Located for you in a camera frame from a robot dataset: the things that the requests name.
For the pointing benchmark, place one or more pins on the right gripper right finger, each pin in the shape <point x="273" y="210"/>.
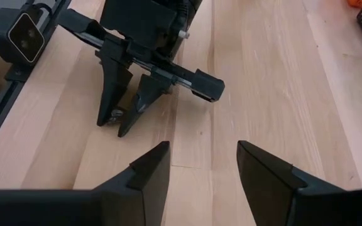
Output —
<point x="310" y="210"/>

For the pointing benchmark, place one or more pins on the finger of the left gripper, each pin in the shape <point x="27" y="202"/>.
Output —
<point x="115" y="81"/>
<point x="149" y="91"/>

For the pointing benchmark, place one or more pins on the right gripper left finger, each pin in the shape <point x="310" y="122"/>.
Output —
<point x="58" y="210"/>

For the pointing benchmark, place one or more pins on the dark translucent plastic skull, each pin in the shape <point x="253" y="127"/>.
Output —
<point x="116" y="114"/>

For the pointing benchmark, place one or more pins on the orange plastic basket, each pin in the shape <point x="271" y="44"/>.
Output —
<point x="357" y="2"/>

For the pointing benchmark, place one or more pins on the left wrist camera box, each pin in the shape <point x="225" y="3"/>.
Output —
<point x="137" y="19"/>

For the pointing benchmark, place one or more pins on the black table-level camera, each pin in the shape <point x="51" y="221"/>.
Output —
<point x="11" y="37"/>

